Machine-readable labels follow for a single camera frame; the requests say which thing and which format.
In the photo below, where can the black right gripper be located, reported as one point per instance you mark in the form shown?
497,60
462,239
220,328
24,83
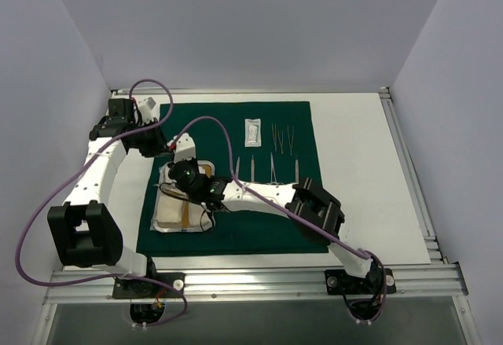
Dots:
173,170

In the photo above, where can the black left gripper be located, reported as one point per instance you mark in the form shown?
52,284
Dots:
156,141

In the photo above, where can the steel scissors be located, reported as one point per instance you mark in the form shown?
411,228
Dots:
237,167
252,169

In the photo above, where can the stainless steel instrument tray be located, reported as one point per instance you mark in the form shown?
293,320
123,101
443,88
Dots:
183,225

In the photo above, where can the white suture packet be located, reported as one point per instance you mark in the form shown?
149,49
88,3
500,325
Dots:
252,137

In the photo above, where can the dark green surgical cloth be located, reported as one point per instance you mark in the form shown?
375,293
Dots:
219,139

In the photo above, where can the thin steel tweezers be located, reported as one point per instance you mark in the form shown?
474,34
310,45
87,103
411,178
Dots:
280,139
274,135
291,134

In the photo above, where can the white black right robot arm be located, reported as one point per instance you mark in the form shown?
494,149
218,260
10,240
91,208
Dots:
316,212

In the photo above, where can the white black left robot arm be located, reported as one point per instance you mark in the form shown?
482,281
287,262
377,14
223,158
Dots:
84,232

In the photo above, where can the white gauze pad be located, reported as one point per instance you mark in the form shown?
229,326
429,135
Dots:
164,182
168,210
200,220

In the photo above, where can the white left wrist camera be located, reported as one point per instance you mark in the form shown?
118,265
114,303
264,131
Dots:
146,107

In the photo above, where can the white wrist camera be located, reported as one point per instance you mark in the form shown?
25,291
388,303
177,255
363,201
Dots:
183,149
146,107

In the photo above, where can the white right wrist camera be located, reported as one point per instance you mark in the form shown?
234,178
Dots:
183,149

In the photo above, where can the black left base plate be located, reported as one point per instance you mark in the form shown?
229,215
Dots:
172,286

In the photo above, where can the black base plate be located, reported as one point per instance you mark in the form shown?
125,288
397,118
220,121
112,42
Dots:
172,286
338,282

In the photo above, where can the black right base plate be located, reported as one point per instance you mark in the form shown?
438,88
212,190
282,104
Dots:
338,282

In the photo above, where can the aluminium right side rail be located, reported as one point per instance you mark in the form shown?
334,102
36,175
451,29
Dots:
412,181

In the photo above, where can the aluminium rail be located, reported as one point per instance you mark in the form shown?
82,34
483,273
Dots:
412,181
281,284

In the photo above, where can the aluminium front rail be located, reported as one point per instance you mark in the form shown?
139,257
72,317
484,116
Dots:
281,284

